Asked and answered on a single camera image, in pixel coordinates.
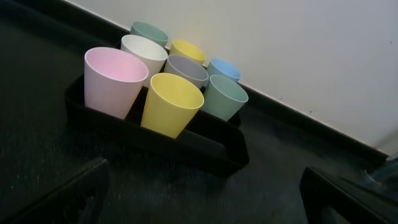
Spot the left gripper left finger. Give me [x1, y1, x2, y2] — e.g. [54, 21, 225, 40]
[0, 157, 111, 224]

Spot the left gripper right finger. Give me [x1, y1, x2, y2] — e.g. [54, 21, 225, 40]
[298, 166, 398, 224]

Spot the pink cup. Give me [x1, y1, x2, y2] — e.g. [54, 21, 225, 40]
[83, 46, 149, 120]

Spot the yellow cup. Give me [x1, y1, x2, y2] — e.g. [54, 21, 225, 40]
[169, 39, 207, 66]
[140, 72, 205, 139]

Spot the black tray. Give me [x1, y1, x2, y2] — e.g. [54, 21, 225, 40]
[64, 40, 250, 179]

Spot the green cup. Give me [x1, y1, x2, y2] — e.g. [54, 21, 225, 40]
[200, 74, 249, 122]
[129, 21, 170, 49]

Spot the white cup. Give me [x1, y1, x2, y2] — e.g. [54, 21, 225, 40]
[120, 34, 169, 88]

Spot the blue cup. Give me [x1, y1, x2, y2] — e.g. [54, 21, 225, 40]
[206, 58, 242, 84]

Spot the grey cup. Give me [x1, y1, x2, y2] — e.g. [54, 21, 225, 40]
[163, 54, 210, 90]

